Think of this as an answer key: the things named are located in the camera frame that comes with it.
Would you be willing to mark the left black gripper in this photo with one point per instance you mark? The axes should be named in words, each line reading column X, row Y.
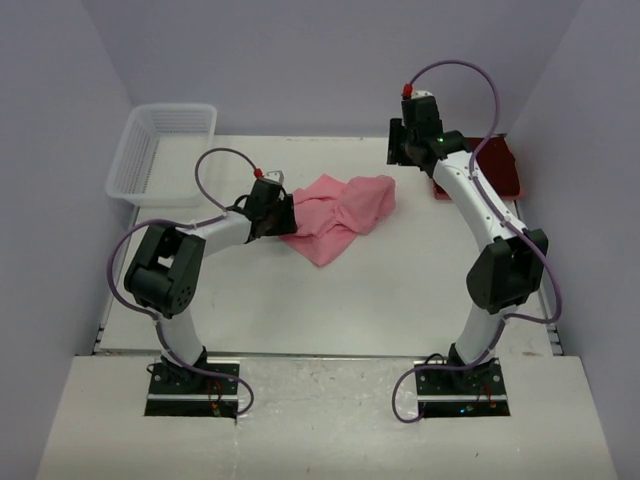
column 286, row 224

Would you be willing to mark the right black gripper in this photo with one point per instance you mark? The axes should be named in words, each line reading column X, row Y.
column 396, row 154

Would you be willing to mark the pink t shirt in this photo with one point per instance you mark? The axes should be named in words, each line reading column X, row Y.
column 331, row 214

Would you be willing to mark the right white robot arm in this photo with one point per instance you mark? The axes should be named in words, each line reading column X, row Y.
column 508, row 268

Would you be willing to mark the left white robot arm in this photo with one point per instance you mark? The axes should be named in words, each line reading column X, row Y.
column 164, row 272

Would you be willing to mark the folded dark red shirt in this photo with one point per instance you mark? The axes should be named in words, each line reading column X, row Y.
column 498, row 164

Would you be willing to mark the white plastic basket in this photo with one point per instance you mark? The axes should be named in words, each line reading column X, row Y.
column 155, row 160

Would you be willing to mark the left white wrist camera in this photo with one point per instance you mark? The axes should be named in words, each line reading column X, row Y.
column 273, row 177

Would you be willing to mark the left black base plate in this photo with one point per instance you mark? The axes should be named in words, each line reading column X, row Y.
column 175, row 392

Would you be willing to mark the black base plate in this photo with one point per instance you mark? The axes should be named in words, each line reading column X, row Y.
column 175, row 392
column 475, row 393

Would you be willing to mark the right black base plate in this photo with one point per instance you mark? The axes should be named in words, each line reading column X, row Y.
column 475, row 393

